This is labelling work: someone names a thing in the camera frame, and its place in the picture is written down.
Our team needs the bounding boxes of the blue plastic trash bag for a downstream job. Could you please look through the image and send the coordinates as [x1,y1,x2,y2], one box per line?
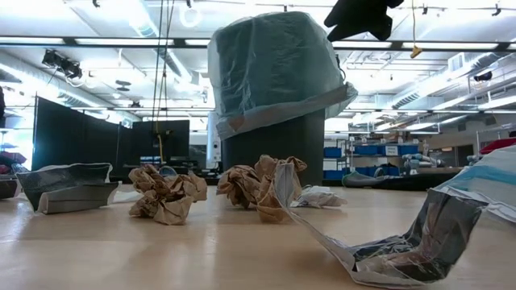
[206,10,360,142]

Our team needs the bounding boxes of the grey trash bin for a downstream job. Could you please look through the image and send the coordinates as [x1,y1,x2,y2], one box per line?
[220,107,326,187]

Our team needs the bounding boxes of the small white wrapper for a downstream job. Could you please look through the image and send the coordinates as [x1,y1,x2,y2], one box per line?
[290,184,348,209]

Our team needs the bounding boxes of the translucent blue-rimmed trash bag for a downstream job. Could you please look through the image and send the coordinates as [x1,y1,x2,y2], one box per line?
[434,144,516,225]

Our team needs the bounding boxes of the brown paper ball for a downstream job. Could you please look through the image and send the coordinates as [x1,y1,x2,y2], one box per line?
[255,154,308,225]
[127,164,209,226]
[216,164,264,209]

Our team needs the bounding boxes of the long newspaper strip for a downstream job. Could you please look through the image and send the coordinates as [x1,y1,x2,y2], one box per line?
[273,161,489,289]

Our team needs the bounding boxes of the newspaper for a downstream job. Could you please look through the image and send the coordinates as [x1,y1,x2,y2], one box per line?
[15,162,123,215]

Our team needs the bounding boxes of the red object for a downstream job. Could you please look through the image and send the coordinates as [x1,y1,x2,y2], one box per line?
[478,137,516,155]

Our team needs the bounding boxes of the black monitor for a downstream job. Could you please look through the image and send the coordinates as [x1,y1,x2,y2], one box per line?
[131,119,191,170]

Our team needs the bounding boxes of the black ceiling-mounted device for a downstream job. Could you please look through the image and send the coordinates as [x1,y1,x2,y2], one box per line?
[41,48,85,81]

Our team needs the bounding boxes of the yellow hanging cord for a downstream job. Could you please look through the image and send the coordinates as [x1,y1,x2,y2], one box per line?
[410,0,424,60]

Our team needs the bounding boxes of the hanging black cords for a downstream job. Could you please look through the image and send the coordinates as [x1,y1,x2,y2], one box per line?
[151,0,177,136]

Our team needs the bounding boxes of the black partition wall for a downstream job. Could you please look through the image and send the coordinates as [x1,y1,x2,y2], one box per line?
[31,94,136,172]

